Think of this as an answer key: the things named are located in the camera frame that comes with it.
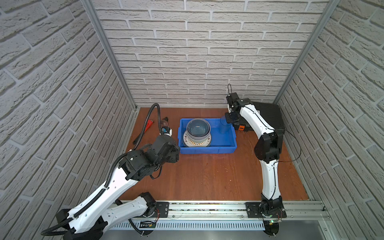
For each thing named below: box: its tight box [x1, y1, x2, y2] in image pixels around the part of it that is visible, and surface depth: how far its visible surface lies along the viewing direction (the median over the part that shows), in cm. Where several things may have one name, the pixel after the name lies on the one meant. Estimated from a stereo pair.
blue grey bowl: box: [186, 118, 211, 140], surface depth 96 cm
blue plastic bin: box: [177, 118, 237, 154], surface depth 96 cm
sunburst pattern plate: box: [183, 130, 212, 148], surface depth 97 cm
